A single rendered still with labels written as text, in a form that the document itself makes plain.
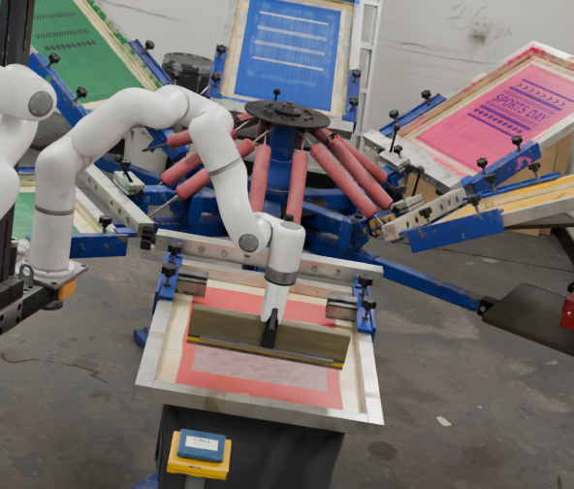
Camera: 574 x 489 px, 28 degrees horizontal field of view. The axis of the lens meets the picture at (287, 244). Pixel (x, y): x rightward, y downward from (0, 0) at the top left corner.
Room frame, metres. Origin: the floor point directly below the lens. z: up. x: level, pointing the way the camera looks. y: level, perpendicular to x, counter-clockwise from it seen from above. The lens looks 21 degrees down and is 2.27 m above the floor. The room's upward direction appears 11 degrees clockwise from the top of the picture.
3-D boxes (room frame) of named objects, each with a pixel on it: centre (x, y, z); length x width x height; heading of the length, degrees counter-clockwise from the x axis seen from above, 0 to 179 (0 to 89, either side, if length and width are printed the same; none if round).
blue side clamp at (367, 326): (2.95, -0.25, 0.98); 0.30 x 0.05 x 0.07; 4
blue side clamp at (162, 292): (2.92, 0.31, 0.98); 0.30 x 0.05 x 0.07; 4
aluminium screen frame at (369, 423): (2.70, 0.02, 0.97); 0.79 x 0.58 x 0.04; 4
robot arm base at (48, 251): (2.51, 0.57, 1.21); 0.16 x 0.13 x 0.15; 74
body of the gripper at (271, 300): (2.44, 0.00, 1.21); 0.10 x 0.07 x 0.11; 4
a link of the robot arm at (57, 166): (2.52, 0.56, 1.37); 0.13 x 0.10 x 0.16; 173
